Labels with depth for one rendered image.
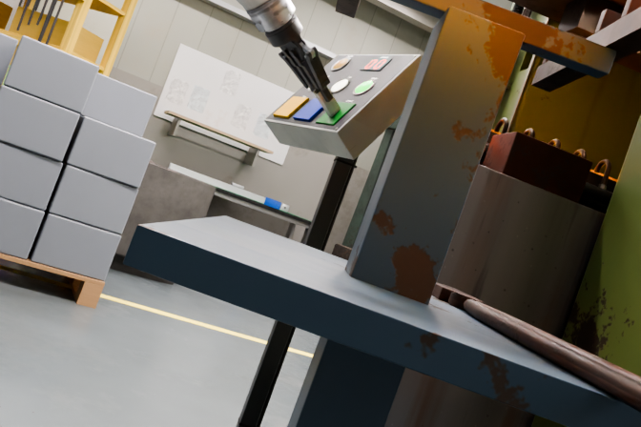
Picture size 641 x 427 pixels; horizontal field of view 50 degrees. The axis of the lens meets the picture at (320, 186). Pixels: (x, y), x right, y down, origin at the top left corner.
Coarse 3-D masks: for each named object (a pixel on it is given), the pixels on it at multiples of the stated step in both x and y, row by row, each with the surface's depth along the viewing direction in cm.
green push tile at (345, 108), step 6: (342, 102) 157; (342, 108) 154; (348, 108) 152; (324, 114) 156; (336, 114) 153; (342, 114) 151; (318, 120) 156; (324, 120) 154; (330, 120) 152; (336, 120) 151
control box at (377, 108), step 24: (336, 72) 174; (360, 72) 166; (384, 72) 158; (408, 72) 155; (312, 96) 170; (336, 96) 162; (360, 96) 155; (384, 96) 152; (264, 120) 175; (288, 120) 166; (312, 120) 158; (360, 120) 150; (384, 120) 153; (288, 144) 174; (312, 144) 162; (336, 144) 152; (360, 144) 151
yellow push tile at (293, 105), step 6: (294, 96) 174; (288, 102) 173; (294, 102) 171; (300, 102) 169; (306, 102) 169; (282, 108) 172; (288, 108) 170; (294, 108) 168; (276, 114) 171; (282, 114) 169; (288, 114) 167
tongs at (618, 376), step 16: (448, 288) 64; (464, 304) 58; (480, 304) 54; (480, 320) 52; (496, 320) 48; (512, 320) 47; (512, 336) 45; (528, 336) 43; (544, 336) 42; (544, 352) 40; (560, 352) 38; (576, 352) 38; (576, 368) 36; (592, 368) 35; (608, 368) 34; (592, 384) 35; (608, 384) 33; (624, 384) 32; (640, 384) 31; (624, 400) 31; (640, 400) 30
